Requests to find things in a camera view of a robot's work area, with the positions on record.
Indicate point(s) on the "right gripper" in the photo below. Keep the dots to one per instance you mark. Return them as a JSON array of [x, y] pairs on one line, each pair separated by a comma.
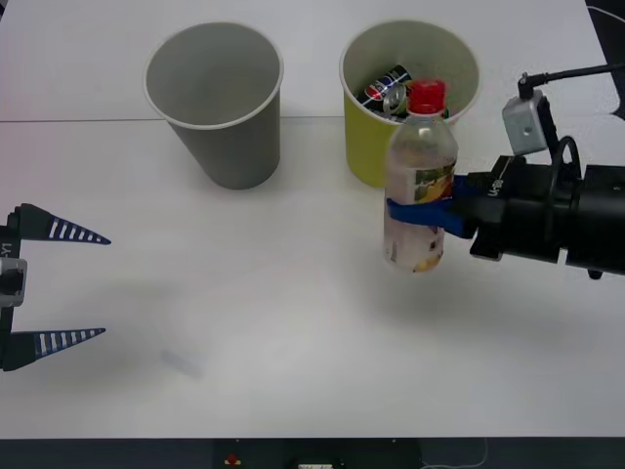
[[522, 215]]

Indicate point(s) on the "grey plastic waste bin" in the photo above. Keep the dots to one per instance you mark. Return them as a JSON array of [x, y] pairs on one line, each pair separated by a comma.
[[229, 146]]

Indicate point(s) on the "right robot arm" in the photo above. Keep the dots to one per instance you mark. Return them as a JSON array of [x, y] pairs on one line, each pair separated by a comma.
[[600, 220]]

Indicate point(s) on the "yellow-green plastic waste bin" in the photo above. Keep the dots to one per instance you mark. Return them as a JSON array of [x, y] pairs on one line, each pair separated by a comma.
[[365, 146]]

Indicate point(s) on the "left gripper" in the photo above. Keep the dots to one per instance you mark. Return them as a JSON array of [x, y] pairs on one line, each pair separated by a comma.
[[13, 234]]

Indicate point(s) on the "black drink can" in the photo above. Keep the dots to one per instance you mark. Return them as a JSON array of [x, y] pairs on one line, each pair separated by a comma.
[[380, 88]]

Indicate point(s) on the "black robot torso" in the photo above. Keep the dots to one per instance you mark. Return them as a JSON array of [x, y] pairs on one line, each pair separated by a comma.
[[317, 454]]

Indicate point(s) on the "clear bottle with red cap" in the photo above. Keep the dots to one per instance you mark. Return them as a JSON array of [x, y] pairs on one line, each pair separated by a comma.
[[420, 146]]

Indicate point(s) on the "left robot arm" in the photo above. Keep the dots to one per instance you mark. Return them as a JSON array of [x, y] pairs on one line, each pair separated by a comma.
[[12, 281]]

